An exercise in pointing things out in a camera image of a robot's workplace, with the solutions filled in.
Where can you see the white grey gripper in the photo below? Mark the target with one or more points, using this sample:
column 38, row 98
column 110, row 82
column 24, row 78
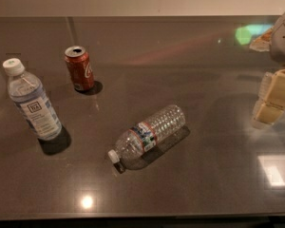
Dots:
column 284, row 43

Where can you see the clear crinkled water bottle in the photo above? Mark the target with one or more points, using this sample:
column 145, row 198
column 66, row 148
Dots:
column 145, row 141

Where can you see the blue labelled water bottle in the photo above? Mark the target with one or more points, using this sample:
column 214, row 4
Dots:
column 29, row 96

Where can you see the red soda can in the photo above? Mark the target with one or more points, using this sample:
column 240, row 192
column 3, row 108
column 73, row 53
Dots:
column 78, row 65

